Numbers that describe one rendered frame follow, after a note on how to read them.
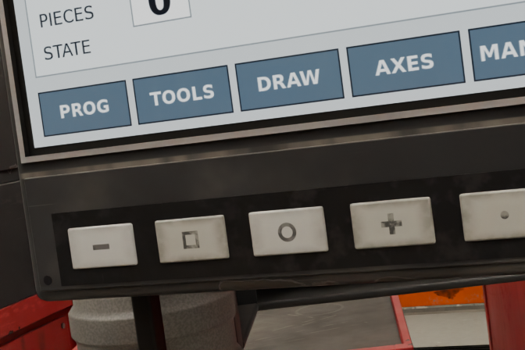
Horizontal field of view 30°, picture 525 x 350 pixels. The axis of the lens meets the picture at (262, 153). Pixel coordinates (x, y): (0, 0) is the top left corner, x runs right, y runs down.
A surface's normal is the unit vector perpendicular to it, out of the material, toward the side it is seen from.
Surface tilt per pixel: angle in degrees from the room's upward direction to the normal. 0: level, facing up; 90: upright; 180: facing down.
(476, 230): 90
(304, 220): 90
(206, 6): 90
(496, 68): 90
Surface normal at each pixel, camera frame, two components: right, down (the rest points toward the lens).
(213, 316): 0.77, -0.07
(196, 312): 0.57, -0.04
